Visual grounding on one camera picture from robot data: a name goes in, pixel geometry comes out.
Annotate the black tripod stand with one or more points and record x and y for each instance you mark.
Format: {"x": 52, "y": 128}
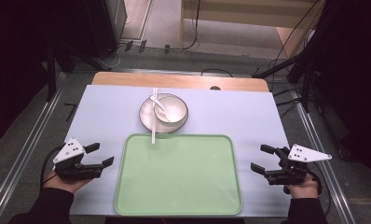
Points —
{"x": 301, "y": 59}

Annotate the wooden table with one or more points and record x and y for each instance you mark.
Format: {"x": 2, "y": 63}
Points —
{"x": 180, "y": 81}

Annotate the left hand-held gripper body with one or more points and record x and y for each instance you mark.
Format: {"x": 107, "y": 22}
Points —
{"x": 69, "y": 151}

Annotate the black metal stand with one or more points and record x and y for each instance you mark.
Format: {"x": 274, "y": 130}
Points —
{"x": 51, "y": 74}

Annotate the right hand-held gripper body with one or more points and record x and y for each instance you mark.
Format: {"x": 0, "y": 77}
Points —
{"x": 308, "y": 155}

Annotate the white chopstick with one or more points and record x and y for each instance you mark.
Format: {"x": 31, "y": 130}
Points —
{"x": 155, "y": 90}
{"x": 153, "y": 133}

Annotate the pale blue table cover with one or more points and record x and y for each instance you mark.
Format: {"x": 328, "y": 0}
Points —
{"x": 236, "y": 118}

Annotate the person's left hand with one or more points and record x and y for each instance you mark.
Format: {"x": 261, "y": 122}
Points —
{"x": 67, "y": 186}

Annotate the white bowl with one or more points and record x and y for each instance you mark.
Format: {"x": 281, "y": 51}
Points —
{"x": 177, "y": 107}

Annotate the person's right hand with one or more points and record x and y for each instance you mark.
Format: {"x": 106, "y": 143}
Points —
{"x": 305, "y": 190}

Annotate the white spoon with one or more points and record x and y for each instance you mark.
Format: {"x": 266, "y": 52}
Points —
{"x": 168, "y": 115}

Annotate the metal floor rail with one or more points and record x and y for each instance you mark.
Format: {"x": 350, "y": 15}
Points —
{"x": 25, "y": 152}
{"x": 323, "y": 161}

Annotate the green tray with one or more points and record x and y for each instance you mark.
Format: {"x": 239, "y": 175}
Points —
{"x": 179, "y": 177}

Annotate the white plate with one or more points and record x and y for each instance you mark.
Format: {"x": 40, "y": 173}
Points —
{"x": 146, "y": 116}

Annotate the black cabinet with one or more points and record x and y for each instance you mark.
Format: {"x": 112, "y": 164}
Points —
{"x": 103, "y": 25}

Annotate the wooden bench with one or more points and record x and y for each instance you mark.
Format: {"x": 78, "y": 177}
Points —
{"x": 236, "y": 14}

